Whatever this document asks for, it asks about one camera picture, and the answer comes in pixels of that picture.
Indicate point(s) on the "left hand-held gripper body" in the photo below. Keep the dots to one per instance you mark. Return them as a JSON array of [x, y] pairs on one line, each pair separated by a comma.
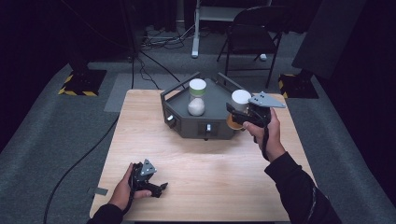
[[146, 174]]

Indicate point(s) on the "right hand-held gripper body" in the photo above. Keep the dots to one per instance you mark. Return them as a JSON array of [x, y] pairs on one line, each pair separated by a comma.
[[260, 107]]

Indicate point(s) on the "orange powder jar white lid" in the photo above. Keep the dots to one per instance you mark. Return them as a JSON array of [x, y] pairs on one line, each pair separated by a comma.
[[240, 99]]

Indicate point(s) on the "dark grey corner rack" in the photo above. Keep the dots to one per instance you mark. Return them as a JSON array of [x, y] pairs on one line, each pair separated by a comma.
[[214, 102]]

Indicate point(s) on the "white powder jar green band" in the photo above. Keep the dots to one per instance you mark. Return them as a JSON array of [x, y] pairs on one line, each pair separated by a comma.
[[197, 96]]

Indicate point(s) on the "person's left hand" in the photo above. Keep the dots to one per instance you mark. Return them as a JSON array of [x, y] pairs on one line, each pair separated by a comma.
[[123, 193]]

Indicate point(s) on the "person's right hand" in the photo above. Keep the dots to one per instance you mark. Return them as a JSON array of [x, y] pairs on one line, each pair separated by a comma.
[[271, 137]]

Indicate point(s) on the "black yellow striped stand base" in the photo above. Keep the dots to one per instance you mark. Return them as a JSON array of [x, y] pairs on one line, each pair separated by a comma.
[[299, 87], [82, 82]]

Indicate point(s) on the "grey tape strip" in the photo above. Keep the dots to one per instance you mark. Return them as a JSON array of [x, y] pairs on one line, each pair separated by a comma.
[[101, 191]]

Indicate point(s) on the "small white floor object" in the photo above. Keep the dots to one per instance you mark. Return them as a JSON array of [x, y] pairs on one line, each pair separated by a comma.
[[263, 57]]

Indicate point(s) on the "black folding chair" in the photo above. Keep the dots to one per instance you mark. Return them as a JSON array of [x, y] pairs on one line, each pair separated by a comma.
[[249, 37]]

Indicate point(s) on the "dark tilted panel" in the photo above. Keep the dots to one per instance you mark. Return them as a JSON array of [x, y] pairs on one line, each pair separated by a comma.
[[330, 34]]

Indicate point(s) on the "black stand pole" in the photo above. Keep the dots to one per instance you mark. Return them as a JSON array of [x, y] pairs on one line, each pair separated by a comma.
[[129, 28]]

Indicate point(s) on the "white desk frame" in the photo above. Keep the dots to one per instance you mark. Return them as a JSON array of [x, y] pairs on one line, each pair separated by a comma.
[[196, 31]]

